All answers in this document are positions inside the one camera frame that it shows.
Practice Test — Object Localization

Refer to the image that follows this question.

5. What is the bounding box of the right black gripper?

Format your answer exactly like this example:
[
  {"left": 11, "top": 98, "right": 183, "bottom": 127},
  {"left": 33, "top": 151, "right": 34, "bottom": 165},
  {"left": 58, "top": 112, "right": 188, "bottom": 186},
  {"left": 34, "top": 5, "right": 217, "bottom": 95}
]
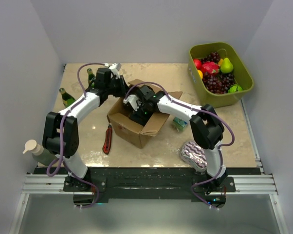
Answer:
[{"left": 128, "top": 102, "right": 155, "bottom": 132}]

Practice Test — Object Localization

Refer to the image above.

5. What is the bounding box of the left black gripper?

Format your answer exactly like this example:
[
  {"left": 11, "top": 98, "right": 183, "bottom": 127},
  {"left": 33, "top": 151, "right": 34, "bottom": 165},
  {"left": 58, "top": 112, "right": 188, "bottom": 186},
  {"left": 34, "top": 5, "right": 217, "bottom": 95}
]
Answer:
[{"left": 106, "top": 75, "right": 132, "bottom": 98}]

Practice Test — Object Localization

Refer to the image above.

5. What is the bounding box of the brown cardboard express box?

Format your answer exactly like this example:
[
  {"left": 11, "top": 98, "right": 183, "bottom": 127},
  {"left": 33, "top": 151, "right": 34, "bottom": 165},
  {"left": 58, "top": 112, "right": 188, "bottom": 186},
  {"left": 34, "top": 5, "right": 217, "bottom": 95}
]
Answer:
[{"left": 107, "top": 79, "right": 169, "bottom": 149}]

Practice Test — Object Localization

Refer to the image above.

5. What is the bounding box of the green blue tissue pack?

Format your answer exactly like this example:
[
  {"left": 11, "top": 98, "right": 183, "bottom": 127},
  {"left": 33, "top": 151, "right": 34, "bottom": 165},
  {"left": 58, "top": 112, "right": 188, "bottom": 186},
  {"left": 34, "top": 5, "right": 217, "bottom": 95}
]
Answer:
[{"left": 172, "top": 117, "right": 188, "bottom": 132}]

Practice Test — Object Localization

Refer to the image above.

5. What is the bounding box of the red black utility knife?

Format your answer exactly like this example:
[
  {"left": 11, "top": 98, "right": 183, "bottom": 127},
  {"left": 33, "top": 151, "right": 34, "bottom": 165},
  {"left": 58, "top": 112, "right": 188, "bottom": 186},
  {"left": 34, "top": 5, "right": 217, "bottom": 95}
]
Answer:
[{"left": 102, "top": 124, "right": 112, "bottom": 155}]

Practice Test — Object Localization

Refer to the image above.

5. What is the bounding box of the purple white wavy packet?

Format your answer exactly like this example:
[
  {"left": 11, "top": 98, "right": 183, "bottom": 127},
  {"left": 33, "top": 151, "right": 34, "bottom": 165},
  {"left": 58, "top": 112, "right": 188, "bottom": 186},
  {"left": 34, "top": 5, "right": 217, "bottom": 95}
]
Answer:
[{"left": 180, "top": 141, "right": 207, "bottom": 173}]

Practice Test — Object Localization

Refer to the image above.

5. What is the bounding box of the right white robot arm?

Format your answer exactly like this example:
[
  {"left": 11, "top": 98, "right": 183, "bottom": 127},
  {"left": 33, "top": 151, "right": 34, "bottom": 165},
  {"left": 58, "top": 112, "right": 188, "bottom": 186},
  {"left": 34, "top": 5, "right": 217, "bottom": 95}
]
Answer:
[{"left": 124, "top": 82, "right": 235, "bottom": 192}]

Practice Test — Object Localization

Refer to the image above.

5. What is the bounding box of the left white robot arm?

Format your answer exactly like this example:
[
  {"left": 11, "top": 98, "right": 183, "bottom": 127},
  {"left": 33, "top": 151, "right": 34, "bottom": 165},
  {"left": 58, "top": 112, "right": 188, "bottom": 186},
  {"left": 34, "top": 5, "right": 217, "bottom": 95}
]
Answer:
[{"left": 42, "top": 63, "right": 128, "bottom": 191}]

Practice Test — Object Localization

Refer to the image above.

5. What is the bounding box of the far green glass bottle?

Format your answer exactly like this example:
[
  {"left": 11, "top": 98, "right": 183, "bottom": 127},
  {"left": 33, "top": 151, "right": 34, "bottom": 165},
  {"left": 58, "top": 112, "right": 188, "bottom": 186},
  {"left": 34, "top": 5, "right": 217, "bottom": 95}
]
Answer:
[{"left": 87, "top": 68, "right": 95, "bottom": 87}]

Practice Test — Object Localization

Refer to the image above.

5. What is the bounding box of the green glass bottle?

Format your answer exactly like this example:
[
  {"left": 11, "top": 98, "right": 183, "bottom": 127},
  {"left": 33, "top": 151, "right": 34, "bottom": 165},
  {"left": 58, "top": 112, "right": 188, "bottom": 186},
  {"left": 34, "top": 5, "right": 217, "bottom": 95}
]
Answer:
[
  {"left": 87, "top": 68, "right": 95, "bottom": 87},
  {"left": 59, "top": 88, "right": 76, "bottom": 108}
]

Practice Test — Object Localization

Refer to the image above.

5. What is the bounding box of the near green glass bottle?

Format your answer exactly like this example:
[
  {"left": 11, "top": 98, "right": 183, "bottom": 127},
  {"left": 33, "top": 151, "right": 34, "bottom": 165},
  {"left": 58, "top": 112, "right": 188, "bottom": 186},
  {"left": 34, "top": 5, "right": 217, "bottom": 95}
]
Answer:
[{"left": 59, "top": 88, "right": 76, "bottom": 108}]

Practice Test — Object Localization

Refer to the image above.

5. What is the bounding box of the orange fruit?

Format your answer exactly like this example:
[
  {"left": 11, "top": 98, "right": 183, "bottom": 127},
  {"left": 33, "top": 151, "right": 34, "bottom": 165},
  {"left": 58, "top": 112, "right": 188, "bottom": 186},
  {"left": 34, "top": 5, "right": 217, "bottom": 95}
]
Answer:
[{"left": 197, "top": 70, "right": 203, "bottom": 79}]

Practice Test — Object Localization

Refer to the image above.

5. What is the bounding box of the red apple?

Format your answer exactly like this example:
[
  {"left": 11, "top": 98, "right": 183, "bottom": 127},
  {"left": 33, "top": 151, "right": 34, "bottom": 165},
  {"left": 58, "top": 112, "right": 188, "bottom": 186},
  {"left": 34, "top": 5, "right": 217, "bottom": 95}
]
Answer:
[{"left": 193, "top": 58, "right": 202, "bottom": 70}]

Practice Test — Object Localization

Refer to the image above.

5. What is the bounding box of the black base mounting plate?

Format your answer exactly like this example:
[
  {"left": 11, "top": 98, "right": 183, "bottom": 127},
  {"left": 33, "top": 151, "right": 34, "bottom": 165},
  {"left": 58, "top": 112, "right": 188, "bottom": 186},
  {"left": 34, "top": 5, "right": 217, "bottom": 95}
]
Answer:
[{"left": 25, "top": 167, "right": 262, "bottom": 208}]

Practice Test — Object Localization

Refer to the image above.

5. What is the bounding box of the pink dragon fruit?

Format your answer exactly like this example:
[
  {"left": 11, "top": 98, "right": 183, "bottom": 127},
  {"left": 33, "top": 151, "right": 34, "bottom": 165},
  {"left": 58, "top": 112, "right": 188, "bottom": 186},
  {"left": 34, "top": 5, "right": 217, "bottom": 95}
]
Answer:
[{"left": 201, "top": 61, "right": 220, "bottom": 74}]

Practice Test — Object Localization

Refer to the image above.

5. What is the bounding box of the lower dark grape bunch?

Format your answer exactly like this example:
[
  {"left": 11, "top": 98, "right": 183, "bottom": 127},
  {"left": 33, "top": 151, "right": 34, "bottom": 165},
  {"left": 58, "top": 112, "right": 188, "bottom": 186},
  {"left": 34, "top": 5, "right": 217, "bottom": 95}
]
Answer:
[{"left": 202, "top": 73, "right": 236, "bottom": 95}]

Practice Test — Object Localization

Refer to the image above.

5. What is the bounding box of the dark grape bunch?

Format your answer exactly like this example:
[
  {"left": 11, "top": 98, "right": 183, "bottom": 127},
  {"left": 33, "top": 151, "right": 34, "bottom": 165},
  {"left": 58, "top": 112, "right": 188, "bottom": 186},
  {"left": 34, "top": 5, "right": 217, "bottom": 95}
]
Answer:
[
  {"left": 202, "top": 73, "right": 236, "bottom": 95},
  {"left": 200, "top": 52, "right": 221, "bottom": 64}
]

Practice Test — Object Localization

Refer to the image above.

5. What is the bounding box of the upper dark grape bunch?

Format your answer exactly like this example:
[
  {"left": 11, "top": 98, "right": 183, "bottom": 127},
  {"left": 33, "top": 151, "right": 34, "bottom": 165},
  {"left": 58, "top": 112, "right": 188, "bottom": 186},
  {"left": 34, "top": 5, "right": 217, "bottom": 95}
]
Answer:
[{"left": 200, "top": 52, "right": 221, "bottom": 64}]

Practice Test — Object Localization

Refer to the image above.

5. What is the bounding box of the green pear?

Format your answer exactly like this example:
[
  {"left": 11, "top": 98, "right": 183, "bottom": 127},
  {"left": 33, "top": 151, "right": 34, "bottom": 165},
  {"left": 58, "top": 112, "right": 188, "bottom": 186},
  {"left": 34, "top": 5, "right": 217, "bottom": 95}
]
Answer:
[{"left": 220, "top": 58, "right": 234, "bottom": 74}]

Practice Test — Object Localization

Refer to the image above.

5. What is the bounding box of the green round fruit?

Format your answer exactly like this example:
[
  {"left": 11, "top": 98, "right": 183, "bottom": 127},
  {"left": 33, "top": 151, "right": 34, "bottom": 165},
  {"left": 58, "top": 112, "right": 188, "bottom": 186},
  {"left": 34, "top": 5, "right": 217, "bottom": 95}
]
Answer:
[{"left": 228, "top": 84, "right": 243, "bottom": 93}]

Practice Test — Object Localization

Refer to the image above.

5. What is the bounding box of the green plastic fruit bin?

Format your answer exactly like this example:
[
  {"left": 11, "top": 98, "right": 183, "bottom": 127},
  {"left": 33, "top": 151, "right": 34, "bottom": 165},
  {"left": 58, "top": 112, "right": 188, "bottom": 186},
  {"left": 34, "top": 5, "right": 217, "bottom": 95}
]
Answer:
[{"left": 188, "top": 42, "right": 254, "bottom": 108}]

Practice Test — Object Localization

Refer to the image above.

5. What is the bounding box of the beige pump dispenser bottle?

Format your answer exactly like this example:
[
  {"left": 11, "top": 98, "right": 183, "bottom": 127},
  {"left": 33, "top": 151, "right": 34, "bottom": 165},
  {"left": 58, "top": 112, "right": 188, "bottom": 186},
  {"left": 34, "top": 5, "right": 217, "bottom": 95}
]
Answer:
[{"left": 22, "top": 139, "right": 56, "bottom": 166}]

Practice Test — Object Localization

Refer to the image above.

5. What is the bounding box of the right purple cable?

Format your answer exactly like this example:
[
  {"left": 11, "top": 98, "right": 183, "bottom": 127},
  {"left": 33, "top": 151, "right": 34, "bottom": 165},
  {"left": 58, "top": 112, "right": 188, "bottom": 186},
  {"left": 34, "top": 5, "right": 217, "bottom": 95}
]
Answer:
[{"left": 125, "top": 81, "right": 236, "bottom": 181}]

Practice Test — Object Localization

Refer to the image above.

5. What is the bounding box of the purple cable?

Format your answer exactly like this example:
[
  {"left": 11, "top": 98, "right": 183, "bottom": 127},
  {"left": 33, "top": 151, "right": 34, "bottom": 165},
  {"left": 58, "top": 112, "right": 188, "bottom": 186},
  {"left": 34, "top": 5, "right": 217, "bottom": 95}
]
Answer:
[
  {"left": 125, "top": 81, "right": 236, "bottom": 181},
  {"left": 46, "top": 62, "right": 108, "bottom": 177}
]

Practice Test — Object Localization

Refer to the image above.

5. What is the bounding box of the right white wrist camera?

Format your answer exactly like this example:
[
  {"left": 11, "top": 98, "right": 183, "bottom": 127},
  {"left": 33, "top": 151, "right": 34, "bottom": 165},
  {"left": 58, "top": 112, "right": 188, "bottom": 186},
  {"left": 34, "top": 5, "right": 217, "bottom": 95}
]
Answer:
[{"left": 123, "top": 95, "right": 142, "bottom": 111}]

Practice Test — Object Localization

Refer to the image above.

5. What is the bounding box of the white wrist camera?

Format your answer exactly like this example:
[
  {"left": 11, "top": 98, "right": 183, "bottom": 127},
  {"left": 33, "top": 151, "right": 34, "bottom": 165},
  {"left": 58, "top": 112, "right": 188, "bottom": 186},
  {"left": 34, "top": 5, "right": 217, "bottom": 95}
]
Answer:
[
  {"left": 104, "top": 63, "right": 122, "bottom": 77},
  {"left": 123, "top": 95, "right": 142, "bottom": 111}
]

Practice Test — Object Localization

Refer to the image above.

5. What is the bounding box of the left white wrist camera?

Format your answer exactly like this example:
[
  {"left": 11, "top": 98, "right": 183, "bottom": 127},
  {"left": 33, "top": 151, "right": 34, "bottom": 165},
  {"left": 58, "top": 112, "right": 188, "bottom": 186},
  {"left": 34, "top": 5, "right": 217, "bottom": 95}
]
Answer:
[{"left": 104, "top": 63, "right": 122, "bottom": 77}]

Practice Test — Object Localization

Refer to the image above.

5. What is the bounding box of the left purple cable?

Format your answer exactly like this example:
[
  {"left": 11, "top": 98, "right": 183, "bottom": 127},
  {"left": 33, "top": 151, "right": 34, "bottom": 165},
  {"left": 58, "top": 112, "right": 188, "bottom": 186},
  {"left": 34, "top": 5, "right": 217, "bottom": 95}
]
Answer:
[{"left": 46, "top": 62, "right": 108, "bottom": 177}]

